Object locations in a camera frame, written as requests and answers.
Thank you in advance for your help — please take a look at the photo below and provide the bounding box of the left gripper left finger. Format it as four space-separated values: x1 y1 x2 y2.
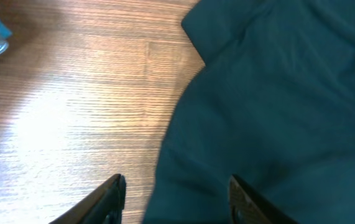
50 174 126 224

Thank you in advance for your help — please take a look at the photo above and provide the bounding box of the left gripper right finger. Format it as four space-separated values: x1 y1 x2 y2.
228 174 298 224

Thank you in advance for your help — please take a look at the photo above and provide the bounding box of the dark teal t-shirt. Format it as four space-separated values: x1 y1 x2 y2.
144 0 355 223

